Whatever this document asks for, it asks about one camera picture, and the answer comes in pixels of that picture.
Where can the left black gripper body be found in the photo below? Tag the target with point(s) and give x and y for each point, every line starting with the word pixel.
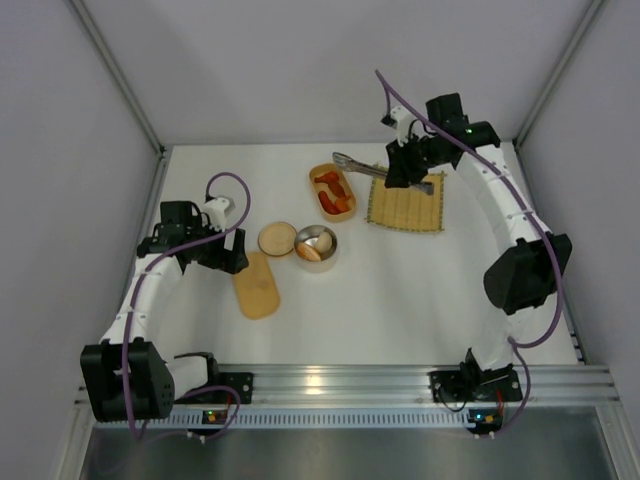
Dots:
pixel 220 247

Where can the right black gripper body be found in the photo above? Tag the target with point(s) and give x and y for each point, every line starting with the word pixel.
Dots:
pixel 402 160

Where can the orange oval box lid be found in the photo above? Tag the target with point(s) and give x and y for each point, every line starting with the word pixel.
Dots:
pixel 256 289

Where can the round wooden lid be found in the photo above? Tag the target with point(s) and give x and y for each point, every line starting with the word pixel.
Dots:
pixel 277 239

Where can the metal food tongs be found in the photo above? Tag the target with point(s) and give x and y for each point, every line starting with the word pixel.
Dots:
pixel 348 164

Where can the sesame bread bun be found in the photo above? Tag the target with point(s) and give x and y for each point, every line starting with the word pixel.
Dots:
pixel 308 253

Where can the red meat slice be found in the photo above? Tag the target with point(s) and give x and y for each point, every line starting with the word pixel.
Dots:
pixel 337 189

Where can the orange chicken wing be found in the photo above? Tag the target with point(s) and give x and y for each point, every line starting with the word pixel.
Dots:
pixel 342 204

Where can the red chicken drumstick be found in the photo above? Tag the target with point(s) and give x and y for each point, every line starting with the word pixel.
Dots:
pixel 328 177

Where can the orange oval lunch box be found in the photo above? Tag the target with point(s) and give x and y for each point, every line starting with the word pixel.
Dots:
pixel 317 187

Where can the red sausage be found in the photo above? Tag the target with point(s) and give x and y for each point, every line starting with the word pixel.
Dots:
pixel 327 204

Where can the white steamed bun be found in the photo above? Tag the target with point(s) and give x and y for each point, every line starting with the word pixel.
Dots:
pixel 323 242

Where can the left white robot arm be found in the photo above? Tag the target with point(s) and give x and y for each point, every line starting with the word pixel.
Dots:
pixel 134 372

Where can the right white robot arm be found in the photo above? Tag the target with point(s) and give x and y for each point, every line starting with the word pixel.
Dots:
pixel 531 258

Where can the bamboo mat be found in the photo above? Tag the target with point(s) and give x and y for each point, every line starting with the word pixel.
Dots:
pixel 407 210

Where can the round steel bowl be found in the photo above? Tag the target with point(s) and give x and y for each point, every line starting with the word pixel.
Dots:
pixel 309 235

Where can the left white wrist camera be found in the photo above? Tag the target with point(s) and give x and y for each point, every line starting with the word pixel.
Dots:
pixel 217 210

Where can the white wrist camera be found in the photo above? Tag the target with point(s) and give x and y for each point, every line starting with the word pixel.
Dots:
pixel 400 120
pixel 217 210

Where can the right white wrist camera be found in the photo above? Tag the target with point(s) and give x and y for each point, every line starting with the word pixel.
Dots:
pixel 400 120

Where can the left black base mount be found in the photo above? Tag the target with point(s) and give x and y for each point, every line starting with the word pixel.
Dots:
pixel 240 381

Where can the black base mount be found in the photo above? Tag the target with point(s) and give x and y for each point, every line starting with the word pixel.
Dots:
pixel 455 386
pixel 240 381

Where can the aluminium rail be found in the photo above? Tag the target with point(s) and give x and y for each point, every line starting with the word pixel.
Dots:
pixel 408 386

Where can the perforated cable tray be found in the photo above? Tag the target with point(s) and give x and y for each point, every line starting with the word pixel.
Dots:
pixel 342 418

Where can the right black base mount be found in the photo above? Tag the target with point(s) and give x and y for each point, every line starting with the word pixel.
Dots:
pixel 455 386

